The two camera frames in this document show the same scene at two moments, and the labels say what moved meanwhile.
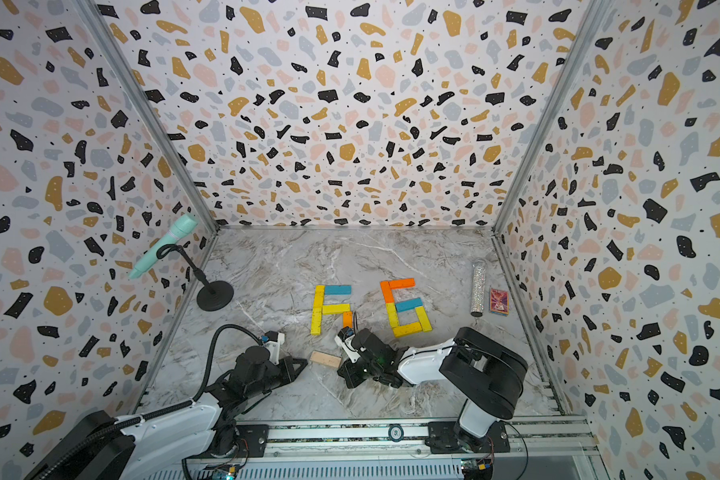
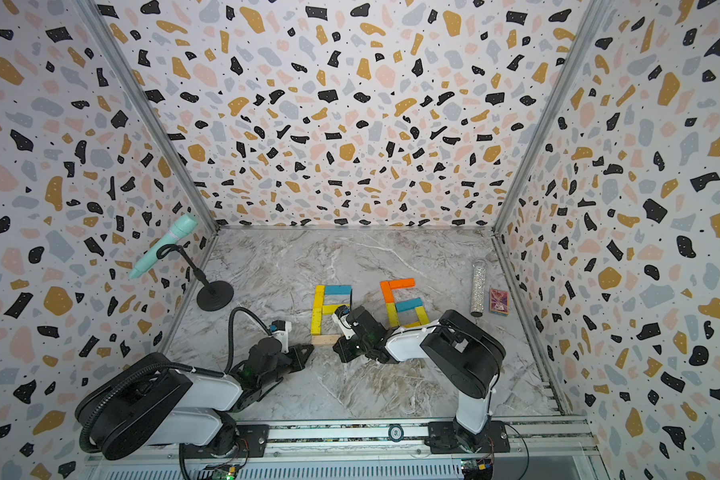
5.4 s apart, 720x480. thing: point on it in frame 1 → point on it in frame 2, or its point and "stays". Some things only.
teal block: (409, 304) stays
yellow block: (423, 319) stays
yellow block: (319, 296) stays
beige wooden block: (327, 359) → (325, 339)
